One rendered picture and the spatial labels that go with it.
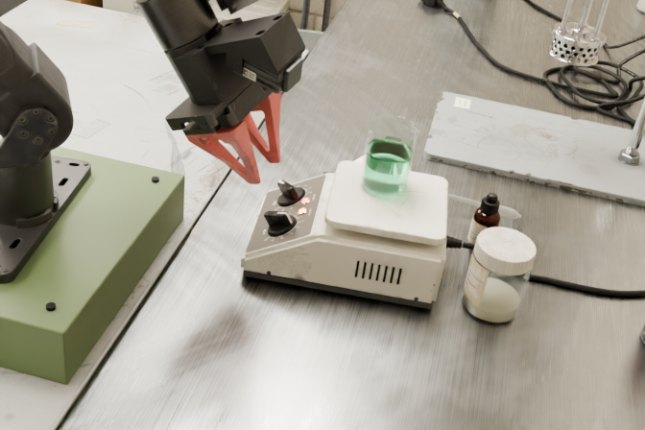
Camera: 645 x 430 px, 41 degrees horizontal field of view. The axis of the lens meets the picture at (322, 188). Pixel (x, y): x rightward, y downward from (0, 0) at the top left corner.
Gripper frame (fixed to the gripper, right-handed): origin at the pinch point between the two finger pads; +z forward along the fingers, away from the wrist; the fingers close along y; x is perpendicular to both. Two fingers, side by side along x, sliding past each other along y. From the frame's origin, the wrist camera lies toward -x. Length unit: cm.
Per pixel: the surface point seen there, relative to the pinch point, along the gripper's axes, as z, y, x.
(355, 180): 7.2, 7.1, -3.6
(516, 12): 28, 89, 21
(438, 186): 11.6, 11.9, -9.5
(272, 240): 7.2, -2.8, 0.7
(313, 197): 7.3, 4.5, 0.5
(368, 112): 15.0, 34.1, 15.8
